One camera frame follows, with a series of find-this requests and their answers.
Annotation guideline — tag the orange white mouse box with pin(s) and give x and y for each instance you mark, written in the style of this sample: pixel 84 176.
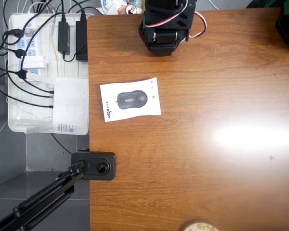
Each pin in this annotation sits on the orange white mouse box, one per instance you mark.
pixel 130 99

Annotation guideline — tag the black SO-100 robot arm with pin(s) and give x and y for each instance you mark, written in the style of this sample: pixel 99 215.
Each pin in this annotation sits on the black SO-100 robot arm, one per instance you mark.
pixel 163 48

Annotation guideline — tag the drink can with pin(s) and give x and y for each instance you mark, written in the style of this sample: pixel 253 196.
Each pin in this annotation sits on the drink can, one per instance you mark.
pixel 131 9

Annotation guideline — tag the wide black power adapter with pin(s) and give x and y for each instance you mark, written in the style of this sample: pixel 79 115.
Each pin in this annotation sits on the wide black power adapter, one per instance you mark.
pixel 82 41

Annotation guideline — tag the slim black power adapter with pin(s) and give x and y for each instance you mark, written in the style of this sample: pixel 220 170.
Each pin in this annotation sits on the slim black power adapter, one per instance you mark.
pixel 64 36

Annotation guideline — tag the white plastic tray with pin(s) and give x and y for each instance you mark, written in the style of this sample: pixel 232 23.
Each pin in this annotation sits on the white plastic tray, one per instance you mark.
pixel 69 69

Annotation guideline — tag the white power strip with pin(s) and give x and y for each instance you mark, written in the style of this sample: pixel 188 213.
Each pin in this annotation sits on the white power strip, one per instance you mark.
pixel 31 44

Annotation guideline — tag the white router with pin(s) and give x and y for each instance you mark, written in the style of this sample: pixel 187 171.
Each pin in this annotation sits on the white router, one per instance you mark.
pixel 69 106

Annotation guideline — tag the white plug charger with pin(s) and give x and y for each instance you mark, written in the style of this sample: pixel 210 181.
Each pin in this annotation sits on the white plug charger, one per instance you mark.
pixel 33 63

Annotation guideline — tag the black desk clamp base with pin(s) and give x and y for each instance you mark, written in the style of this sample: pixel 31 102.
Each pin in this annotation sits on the black desk clamp base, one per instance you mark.
pixel 106 158

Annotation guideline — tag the round wooden coaster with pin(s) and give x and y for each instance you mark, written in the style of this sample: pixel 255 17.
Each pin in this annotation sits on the round wooden coaster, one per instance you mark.
pixel 200 226

